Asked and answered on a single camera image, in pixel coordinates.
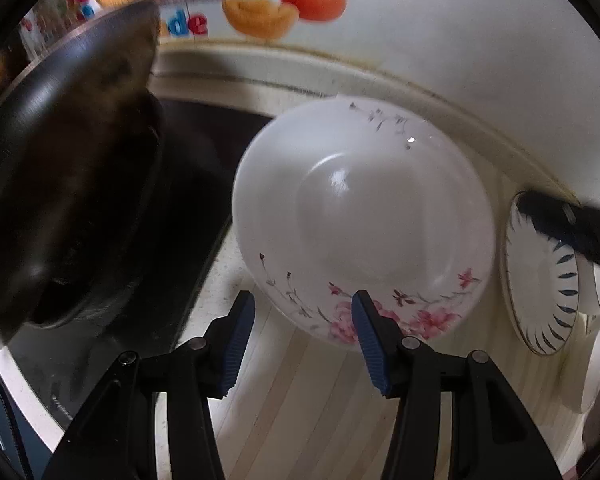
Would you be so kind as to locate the white plate blue dashes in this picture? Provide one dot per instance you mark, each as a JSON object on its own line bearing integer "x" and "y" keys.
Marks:
{"x": 541, "y": 284}

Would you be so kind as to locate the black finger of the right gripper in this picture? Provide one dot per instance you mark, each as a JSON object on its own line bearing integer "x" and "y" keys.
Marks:
{"x": 576, "y": 226}

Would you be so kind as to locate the black wok pan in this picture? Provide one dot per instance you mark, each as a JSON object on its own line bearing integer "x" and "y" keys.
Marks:
{"x": 56, "y": 120}

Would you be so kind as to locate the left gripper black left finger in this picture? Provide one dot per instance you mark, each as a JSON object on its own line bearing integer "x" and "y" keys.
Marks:
{"x": 113, "y": 434}

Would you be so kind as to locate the white floral plate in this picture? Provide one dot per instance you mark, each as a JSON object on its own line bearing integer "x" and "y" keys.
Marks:
{"x": 346, "y": 194}

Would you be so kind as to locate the white bowl dark rim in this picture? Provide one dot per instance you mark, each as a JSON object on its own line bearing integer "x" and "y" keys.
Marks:
{"x": 589, "y": 281}

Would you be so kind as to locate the black induction cooktop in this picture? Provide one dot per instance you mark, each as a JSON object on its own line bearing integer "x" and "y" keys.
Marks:
{"x": 129, "y": 262}

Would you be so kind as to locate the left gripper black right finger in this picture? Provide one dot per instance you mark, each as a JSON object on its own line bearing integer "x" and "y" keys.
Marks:
{"x": 492, "y": 434}

